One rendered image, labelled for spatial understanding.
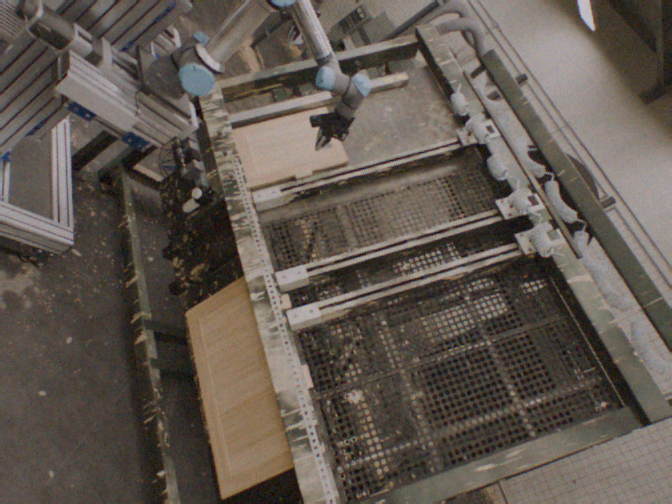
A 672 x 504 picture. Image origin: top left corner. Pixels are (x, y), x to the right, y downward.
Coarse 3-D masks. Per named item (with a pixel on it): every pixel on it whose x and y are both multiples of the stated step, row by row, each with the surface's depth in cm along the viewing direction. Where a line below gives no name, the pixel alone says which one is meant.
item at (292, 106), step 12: (372, 84) 273; (384, 84) 272; (396, 84) 275; (312, 96) 269; (324, 96) 269; (336, 96) 269; (264, 108) 266; (276, 108) 266; (288, 108) 266; (300, 108) 268; (240, 120) 262; (252, 120) 265
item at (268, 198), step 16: (464, 128) 248; (432, 144) 248; (448, 144) 249; (464, 144) 243; (384, 160) 244; (400, 160) 244; (416, 160) 245; (432, 160) 249; (320, 176) 240; (336, 176) 241; (352, 176) 240; (368, 176) 244; (384, 176) 248; (256, 192) 237; (272, 192) 236; (288, 192) 236; (304, 192) 239; (320, 192) 243; (256, 208) 237
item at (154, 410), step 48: (192, 96) 276; (192, 240) 273; (288, 240) 303; (144, 288) 258; (192, 288) 270; (144, 336) 242; (384, 336) 328; (144, 384) 233; (336, 384) 262; (288, 480) 211
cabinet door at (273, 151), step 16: (304, 112) 267; (320, 112) 267; (240, 128) 262; (256, 128) 262; (272, 128) 262; (288, 128) 262; (304, 128) 262; (240, 144) 257; (256, 144) 257; (272, 144) 257; (288, 144) 257; (304, 144) 257; (336, 144) 256; (256, 160) 253; (272, 160) 252; (288, 160) 252; (304, 160) 252; (320, 160) 252; (336, 160) 251; (256, 176) 248; (272, 176) 247; (288, 176) 247
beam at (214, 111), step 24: (216, 96) 269; (216, 120) 261; (216, 144) 253; (240, 216) 233; (240, 240) 227; (264, 240) 227; (264, 288) 216; (264, 312) 210; (264, 336) 206; (288, 336) 205; (288, 384) 196; (288, 408) 192; (312, 408) 192; (288, 432) 188; (312, 432) 188; (312, 456) 184; (312, 480) 180
